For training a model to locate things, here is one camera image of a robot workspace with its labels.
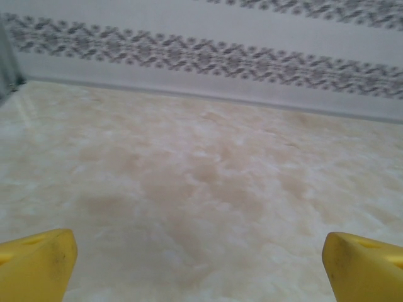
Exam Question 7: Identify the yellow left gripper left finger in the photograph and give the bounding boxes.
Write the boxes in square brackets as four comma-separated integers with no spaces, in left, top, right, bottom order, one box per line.
[0,228,79,302]

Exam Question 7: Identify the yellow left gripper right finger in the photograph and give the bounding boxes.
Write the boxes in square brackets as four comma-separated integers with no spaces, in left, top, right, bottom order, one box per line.
[321,232,403,302]

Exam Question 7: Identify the aluminium corner post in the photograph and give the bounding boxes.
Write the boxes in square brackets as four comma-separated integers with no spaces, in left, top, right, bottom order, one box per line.
[0,18,25,104]

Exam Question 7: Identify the grey wall base strip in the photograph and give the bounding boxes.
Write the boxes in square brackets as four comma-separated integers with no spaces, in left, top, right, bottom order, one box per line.
[23,77,403,125]

